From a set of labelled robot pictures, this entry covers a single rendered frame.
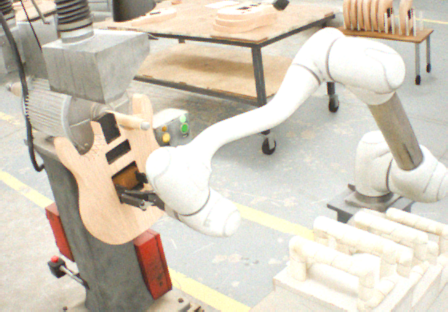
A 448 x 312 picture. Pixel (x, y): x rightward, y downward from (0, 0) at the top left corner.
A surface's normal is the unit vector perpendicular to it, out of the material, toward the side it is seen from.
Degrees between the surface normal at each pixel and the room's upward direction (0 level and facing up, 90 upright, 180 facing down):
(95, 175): 88
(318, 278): 0
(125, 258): 90
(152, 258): 90
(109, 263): 90
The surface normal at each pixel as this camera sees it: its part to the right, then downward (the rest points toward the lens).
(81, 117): 0.63, 0.23
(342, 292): -0.13, -0.89
